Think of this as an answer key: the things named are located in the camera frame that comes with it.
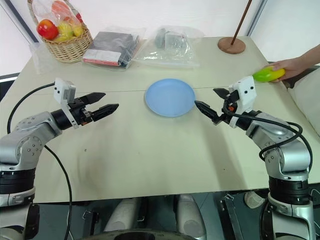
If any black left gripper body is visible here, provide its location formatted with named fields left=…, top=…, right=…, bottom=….
left=67, top=98, right=95, bottom=126

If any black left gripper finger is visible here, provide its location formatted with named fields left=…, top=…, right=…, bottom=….
left=83, top=92, right=107, bottom=106
left=90, top=103, right=120, bottom=123

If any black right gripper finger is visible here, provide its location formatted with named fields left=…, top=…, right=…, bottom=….
left=212, top=87, right=230, bottom=100
left=194, top=100, right=221, bottom=125

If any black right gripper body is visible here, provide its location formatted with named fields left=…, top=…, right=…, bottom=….
left=219, top=90, right=241, bottom=124

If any green yellow mango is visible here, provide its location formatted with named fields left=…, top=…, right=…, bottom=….
left=252, top=65, right=286, bottom=83

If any blue round plate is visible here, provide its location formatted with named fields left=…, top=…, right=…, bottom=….
left=145, top=78, right=196, bottom=118

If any yellow plastic banana bunch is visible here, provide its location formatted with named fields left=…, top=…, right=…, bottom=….
left=55, top=21, right=85, bottom=43

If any person's bare hand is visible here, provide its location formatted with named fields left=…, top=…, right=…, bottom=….
left=270, top=57, right=310, bottom=84

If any brown wooden pole stand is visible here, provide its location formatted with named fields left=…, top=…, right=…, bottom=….
left=217, top=0, right=254, bottom=54

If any plastic bag of dark clothes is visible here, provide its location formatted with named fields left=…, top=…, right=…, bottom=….
left=81, top=25, right=147, bottom=70

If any woven wicker basket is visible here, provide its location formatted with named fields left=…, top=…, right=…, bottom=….
left=27, top=0, right=94, bottom=64

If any empty clear plastic bag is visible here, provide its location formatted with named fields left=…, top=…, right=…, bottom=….
left=28, top=42, right=55, bottom=75

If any plastic bag of grey items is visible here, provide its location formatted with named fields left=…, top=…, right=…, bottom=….
left=133, top=24, right=206, bottom=69

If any white cushion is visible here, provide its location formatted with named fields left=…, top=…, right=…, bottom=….
left=286, top=66, right=320, bottom=138

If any red apple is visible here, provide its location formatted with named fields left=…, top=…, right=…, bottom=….
left=37, top=19, right=59, bottom=41

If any small white rounded object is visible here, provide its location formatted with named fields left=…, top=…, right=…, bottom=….
left=243, top=190, right=266, bottom=210

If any white rounded robot leg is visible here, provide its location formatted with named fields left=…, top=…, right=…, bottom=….
left=175, top=194, right=208, bottom=239
left=103, top=196, right=138, bottom=234

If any metal table leg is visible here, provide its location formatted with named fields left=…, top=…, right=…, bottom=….
left=219, top=192, right=245, bottom=240

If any dark rounded robot torso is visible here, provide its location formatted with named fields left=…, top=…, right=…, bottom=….
left=84, top=228, right=199, bottom=240

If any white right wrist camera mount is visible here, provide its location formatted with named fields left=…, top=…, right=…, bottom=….
left=227, top=76, right=257, bottom=130

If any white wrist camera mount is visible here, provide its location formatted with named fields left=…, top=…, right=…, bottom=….
left=53, top=77, right=81, bottom=130
left=227, top=76, right=257, bottom=130

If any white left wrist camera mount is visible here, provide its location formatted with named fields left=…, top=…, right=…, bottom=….
left=53, top=77, right=81, bottom=130

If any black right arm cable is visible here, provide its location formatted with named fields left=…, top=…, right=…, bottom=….
left=223, top=107, right=314, bottom=173

